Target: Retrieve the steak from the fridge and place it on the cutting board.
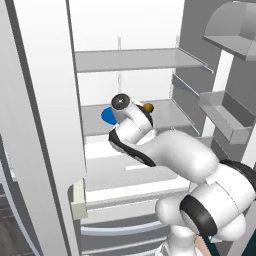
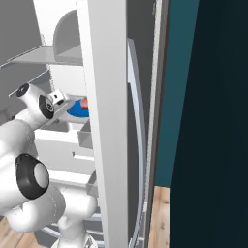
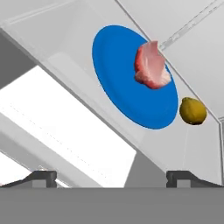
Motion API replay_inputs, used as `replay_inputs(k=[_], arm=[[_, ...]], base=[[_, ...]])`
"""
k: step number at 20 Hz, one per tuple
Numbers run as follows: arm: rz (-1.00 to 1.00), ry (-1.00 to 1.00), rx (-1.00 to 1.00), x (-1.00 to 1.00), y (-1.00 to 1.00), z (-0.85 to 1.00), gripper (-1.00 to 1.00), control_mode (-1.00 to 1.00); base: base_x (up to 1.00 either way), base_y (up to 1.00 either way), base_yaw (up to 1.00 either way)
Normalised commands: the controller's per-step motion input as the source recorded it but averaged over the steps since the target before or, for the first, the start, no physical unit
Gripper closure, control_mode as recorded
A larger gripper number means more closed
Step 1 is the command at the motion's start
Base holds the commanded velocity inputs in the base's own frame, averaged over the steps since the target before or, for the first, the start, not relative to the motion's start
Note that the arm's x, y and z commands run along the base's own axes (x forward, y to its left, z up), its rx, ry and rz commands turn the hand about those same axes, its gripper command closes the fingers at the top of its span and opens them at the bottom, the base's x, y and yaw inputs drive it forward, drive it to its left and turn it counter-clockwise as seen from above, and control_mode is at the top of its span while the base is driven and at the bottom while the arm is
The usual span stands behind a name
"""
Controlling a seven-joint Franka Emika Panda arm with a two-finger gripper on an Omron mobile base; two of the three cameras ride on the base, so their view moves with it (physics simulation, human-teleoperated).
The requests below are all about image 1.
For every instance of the grey curved door bin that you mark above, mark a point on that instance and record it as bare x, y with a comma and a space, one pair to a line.
233, 30

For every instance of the white fridge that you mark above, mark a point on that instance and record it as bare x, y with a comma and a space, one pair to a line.
140, 26

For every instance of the white fridge crisper drawer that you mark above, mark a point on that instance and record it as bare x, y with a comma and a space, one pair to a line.
106, 168

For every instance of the grey freezer drawer front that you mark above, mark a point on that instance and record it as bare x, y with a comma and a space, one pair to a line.
113, 213

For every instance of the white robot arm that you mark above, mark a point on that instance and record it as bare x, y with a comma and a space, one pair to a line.
180, 156

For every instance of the brown round food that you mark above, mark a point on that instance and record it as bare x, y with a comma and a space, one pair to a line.
148, 107

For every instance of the grey square door bin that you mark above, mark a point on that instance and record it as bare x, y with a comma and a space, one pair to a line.
230, 116

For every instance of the white left fridge door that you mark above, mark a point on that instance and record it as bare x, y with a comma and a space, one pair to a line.
43, 83

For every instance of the glass fridge shelf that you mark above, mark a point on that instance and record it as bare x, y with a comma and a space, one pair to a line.
133, 60
168, 114

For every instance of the blue round bowl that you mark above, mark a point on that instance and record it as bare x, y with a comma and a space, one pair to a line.
107, 116

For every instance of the grey right fridge door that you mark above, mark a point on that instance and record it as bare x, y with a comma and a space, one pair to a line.
240, 76

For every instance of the beige fridge door hinge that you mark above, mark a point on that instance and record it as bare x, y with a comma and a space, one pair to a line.
79, 200

